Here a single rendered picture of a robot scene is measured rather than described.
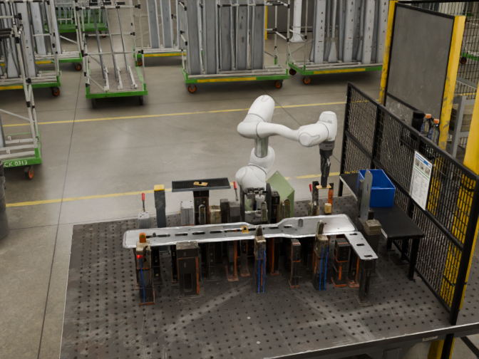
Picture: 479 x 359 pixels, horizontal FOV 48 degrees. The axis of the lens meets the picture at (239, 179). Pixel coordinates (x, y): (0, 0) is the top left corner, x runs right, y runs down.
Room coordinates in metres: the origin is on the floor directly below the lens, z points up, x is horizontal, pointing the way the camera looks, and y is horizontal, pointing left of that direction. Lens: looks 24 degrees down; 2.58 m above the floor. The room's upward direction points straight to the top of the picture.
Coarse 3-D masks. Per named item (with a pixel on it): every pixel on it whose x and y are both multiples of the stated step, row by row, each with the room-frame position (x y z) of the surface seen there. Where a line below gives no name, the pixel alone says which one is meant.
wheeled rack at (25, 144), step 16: (0, 16) 6.53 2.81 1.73; (16, 16) 6.58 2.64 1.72; (0, 32) 6.16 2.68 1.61; (16, 32) 5.73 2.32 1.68; (32, 96) 6.60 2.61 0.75; (32, 128) 5.72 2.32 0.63; (16, 144) 6.14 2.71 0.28; (32, 144) 6.05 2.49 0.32; (16, 160) 5.63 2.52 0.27; (32, 160) 5.68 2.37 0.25; (32, 176) 5.75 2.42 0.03
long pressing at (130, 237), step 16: (208, 224) 2.84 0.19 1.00; (224, 224) 2.84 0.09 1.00; (240, 224) 2.84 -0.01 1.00; (272, 224) 2.84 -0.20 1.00; (288, 224) 2.84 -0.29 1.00; (304, 224) 2.84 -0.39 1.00; (336, 224) 2.84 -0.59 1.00; (352, 224) 2.84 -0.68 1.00; (128, 240) 2.66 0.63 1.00; (160, 240) 2.66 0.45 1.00; (176, 240) 2.66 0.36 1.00; (192, 240) 2.66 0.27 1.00; (208, 240) 2.66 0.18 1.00; (224, 240) 2.67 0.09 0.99
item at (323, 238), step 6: (318, 234) 2.65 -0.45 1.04; (324, 234) 2.65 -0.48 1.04; (318, 240) 2.62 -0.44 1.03; (324, 240) 2.60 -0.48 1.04; (318, 246) 2.61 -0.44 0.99; (324, 246) 2.60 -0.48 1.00; (318, 252) 2.60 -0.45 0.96; (324, 252) 2.59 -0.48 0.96; (318, 258) 2.61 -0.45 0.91; (324, 258) 2.61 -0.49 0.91; (318, 264) 2.61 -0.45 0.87; (324, 264) 2.61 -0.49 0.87; (318, 270) 2.61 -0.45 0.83; (318, 276) 2.60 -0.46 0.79; (324, 276) 2.60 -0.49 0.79; (312, 282) 2.66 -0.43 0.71; (318, 282) 2.60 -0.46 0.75; (324, 282) 2.59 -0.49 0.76; (318, 288) 2.59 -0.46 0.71; (324, 288) 2.59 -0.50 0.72
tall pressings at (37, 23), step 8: (32, 8) 11.45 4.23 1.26; (40, 8) 11.55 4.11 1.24; (32, 16) 11.43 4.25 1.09; (40, 16) 11.50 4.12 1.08; (48, 16) 11.51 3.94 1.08; (56, 16) 11.62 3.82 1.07; (16, 24) 11.11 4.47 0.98; (32, 24) 11.48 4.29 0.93; (40, 24) 11.45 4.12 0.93; (48, 24) 11.50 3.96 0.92; (56, 24) 11.57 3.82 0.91; (40, 32) 11.43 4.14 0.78; (48, 32) 11.54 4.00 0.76; (56, 32) 11.52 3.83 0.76; (40, 40) 11.42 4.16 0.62; (56, 40) 11.50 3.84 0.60; (0, 48) 11.43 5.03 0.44; (40, 48) 11.39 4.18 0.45; (0, 56) 11.00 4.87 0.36
